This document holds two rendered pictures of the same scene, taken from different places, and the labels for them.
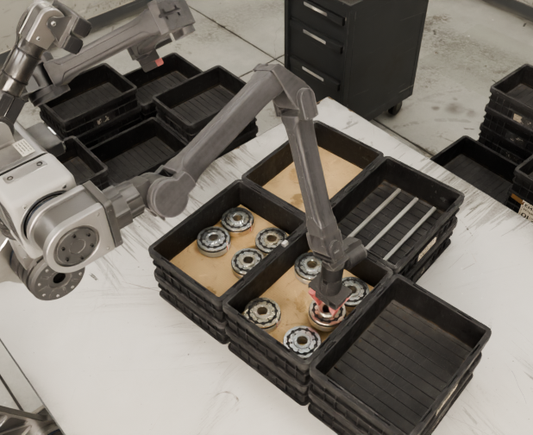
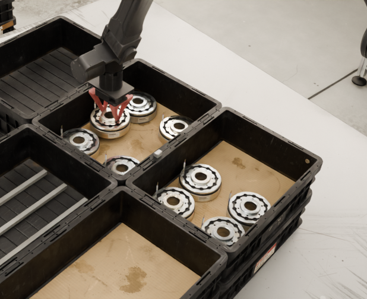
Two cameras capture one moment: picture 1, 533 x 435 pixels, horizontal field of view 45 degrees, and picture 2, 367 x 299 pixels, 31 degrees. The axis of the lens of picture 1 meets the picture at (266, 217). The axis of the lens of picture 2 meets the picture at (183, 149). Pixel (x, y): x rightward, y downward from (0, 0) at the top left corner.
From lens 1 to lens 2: 2.40 m
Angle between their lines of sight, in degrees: 92
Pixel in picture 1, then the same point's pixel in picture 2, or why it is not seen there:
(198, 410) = not seen: hidden behind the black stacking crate
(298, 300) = (138, 149)
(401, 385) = (47, 82)
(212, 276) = (240, 178)
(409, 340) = (27, 111)
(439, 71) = not seen: outside the picture
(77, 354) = (361, 171)
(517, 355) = not seen: outside the picture
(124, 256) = not seen: outside the picture
